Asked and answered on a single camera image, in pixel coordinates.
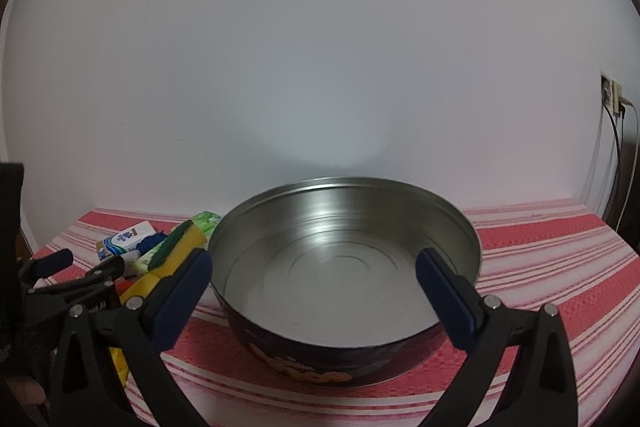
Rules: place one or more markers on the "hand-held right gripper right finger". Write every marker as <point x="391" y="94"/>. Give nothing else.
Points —
<point x="446" y="302"/>

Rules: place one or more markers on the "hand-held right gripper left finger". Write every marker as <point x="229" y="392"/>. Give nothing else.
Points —
<point x="184" y="297"/>

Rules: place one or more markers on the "blue yarn bundle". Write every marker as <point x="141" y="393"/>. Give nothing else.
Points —
<point x="151" y="241"/>

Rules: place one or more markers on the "red striped cloth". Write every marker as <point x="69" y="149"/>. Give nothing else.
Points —
<point x="525" y="267"/>

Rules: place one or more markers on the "white blue tissue pack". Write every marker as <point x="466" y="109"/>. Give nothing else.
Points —
<point x="122" y="241"/>

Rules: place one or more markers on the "wall socket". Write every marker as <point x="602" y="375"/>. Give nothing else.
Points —
<point x="611" y="91"/>

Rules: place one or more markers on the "round metal tin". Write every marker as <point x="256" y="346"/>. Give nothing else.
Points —
<point x="350" y="267"/>

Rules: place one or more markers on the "person's left hand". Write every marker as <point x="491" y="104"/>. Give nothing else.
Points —
<point x="25" y="391"/>

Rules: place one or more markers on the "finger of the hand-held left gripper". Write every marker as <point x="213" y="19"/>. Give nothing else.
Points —
<point x="50" y="263"/>
<point x="95" y="276"/>

